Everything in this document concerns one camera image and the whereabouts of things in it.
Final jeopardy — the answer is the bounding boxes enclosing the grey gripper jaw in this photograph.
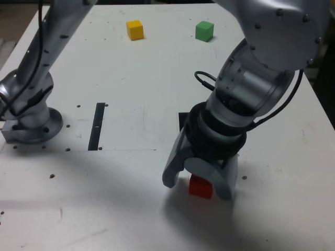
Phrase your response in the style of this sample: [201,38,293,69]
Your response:
[184,154,239,201]
[162,125,194,189]

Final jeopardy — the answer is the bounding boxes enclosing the red cube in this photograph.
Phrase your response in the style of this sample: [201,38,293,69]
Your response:
[188,175,213,199]

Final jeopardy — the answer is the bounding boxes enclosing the green cube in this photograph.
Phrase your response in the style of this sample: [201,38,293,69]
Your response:
[195,20,215,42]

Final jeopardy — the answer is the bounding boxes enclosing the yellow cube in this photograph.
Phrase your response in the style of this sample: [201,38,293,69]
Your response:
[126,19,145,41]

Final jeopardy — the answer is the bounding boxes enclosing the black tape square outline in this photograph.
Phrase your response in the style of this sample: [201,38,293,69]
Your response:
[178,112,190,132]

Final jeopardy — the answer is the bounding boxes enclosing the black tape strip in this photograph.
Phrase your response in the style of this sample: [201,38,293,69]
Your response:
[88,102,105,152]

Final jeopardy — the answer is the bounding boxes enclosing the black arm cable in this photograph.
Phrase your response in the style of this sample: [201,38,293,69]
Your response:
[0,0,305,127]

